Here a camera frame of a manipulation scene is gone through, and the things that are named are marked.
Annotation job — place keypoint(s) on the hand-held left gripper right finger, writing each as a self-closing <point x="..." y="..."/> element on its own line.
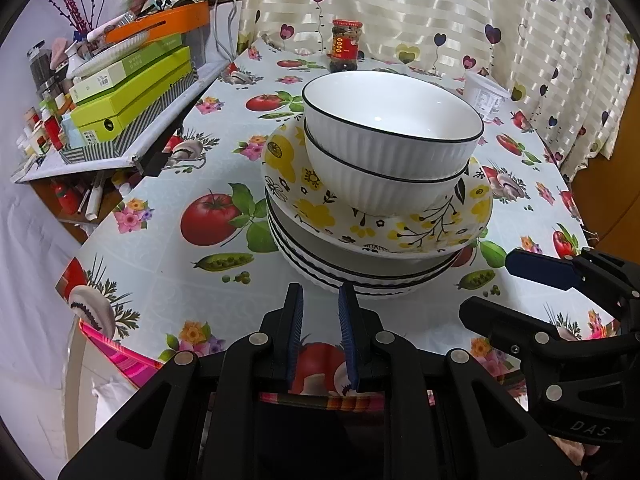
<point x="347" y="340"/>

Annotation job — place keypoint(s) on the white side board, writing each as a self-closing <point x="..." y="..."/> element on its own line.
<point x="165" y="127"/>

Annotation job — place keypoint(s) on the dark glass jar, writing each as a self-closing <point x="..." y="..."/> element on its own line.
<point x="39" y="67"/>

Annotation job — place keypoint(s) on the white ribbed bowl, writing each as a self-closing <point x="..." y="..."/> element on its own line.
<point x="380" y="192"/>
<point x="390" y="130"/>

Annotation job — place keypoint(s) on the yellow floral plate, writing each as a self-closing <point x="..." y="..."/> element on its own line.
<point x="305" y="195"/>

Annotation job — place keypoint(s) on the orange tray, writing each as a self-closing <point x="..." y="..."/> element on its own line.
<point x="170" y="20"/>

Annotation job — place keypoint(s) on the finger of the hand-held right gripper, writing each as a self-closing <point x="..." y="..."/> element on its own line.
<point x="500" y="322"/>
<point x="542" y="267"/>

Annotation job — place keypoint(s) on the wooden cabinet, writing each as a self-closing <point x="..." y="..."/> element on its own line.
<point x="610" y="205"/>

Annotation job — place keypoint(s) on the heart print curtain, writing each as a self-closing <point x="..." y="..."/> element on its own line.
<point x="425" y="15"/>

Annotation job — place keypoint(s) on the group of small bottles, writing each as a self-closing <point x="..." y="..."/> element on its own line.
<point x="42" y="132"/>

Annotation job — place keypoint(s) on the purple decorative branches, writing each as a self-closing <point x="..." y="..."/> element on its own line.
<point x="72" y="0"/>

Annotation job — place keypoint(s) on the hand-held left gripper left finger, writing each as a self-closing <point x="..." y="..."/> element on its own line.
<point x="295" y="330"/>

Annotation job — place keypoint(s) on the red container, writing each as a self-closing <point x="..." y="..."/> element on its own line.
<point x="67" y="199"/>

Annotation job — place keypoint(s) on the lime green box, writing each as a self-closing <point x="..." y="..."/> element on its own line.
<point x="135" y="105"/>

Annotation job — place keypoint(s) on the red label sauce jar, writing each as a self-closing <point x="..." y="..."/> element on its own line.
<point x="345" y="47"/>

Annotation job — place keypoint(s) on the dark green flat box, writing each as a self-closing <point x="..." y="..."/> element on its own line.
<point x="155" y="46"/>

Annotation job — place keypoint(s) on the pale green flat box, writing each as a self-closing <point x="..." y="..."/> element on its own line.
<point x="120" y="77"/>

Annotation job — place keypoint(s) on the vegetable print tablecloth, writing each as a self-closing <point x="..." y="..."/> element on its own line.
<point x="175" y="285"/>

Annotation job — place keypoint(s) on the white plastic tub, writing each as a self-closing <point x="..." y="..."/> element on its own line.
<point x="485" y="97"/>

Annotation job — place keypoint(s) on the striped box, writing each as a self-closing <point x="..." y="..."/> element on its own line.
<point x="135" y="135"/>

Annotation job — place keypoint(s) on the black binder clip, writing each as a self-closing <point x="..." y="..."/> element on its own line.
<point x="591" y="239"/>

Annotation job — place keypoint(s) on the white rolled tube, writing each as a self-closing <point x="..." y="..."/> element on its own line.
<point x="94" y="200"/>

